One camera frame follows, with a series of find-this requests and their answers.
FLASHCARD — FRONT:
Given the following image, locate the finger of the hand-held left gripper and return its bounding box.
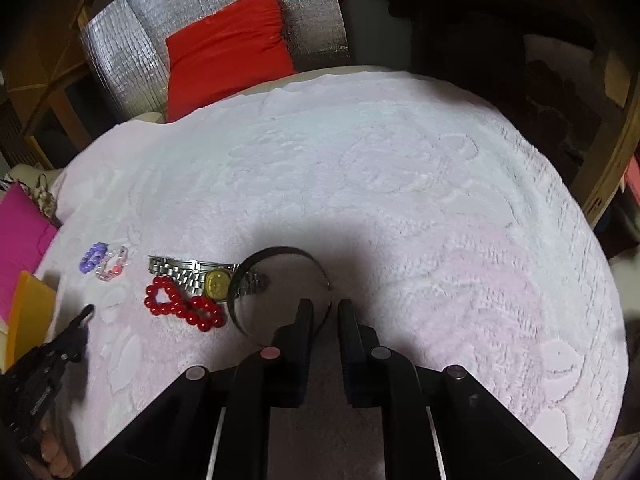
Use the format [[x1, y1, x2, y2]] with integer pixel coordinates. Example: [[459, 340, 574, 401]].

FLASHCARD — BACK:
[[47, 304, 96, 363]]

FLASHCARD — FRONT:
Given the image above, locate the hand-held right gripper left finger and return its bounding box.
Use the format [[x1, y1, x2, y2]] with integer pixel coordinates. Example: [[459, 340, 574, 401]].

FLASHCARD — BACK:
[[75, 299, 315, 480]]

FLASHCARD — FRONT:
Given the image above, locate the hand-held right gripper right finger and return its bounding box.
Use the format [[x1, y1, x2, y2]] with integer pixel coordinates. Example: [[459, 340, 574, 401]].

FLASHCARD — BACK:
[[337, 299, 581, 480]]

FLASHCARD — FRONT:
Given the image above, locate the orange box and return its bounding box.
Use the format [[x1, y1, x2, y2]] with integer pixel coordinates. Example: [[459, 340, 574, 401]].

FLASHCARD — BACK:
[[5, 271, 57, 371]]

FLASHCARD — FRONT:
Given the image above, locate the purple bead bracelet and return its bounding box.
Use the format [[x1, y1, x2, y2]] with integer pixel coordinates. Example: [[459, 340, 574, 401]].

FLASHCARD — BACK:
[[81, 242, 108, 271]]

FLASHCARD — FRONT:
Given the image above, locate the black bangle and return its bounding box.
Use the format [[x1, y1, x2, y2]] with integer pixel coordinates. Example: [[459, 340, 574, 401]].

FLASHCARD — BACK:
[[227, 246, 333, 347]]

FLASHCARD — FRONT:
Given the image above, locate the silver watch with gold face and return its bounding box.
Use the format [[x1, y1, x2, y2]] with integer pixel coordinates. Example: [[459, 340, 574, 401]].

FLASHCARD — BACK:
[[148, 255, 266, 303]]

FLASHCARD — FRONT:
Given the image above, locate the red bead bracelet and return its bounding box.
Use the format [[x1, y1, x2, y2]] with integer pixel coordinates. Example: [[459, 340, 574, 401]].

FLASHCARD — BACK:
[[145, 276, 227, 332]]

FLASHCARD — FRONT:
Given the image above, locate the person's left hand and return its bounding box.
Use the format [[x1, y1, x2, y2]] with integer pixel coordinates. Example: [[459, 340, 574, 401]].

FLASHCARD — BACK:
[[39, 425, 77, 480]]

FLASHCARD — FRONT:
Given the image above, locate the magenta cushion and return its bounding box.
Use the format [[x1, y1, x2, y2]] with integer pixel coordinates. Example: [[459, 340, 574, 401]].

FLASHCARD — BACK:
[[0, 182, 58, 321]]

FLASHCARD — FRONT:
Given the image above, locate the patterned cloth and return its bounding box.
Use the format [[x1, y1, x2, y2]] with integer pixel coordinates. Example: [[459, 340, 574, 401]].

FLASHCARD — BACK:
[[25, 175, 58, 221]]

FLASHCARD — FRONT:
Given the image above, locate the pale pink fluffy blanket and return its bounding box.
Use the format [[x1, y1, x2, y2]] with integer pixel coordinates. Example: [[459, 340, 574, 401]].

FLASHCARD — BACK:
[[35, 67, 628, 480]]

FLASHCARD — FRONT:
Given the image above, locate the red cushion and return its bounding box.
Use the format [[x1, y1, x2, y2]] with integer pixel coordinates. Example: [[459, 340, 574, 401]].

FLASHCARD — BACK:
[[165, 0, 295, 123]]

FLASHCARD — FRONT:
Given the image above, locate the silver foil insulation panel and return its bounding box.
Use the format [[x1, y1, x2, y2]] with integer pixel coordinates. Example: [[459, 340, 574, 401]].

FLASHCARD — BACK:
[[80, 0, 351, 116]]

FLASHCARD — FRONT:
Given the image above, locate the pink clear chain bracelet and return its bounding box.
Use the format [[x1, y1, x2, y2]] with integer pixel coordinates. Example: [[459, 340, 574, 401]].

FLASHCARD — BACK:
[[96, 245, 131, 281]]

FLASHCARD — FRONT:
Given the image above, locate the wooden chair frame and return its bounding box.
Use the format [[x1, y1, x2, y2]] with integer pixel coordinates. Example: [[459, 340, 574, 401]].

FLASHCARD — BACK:
[[350, 0, 640, 226]]

